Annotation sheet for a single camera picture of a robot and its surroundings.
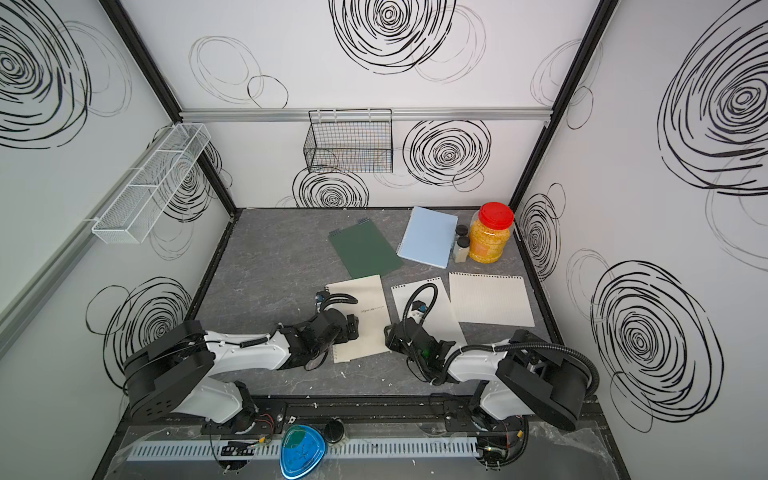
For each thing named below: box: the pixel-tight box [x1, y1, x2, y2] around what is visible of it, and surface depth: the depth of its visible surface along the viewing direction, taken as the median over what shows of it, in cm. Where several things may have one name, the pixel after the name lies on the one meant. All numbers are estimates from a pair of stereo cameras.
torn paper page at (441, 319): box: [391, 276, 468, 345], surface depth 93 cm
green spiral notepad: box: [328, 218, 404, 279], surface depth 112 cm
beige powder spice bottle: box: [453, 236, 470, 263], surface depth 101 cm
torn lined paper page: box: [449, 272, 535, 327], surface depth 96 cm
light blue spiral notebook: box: [396, 205, 458, 269], surface depth 117 cm
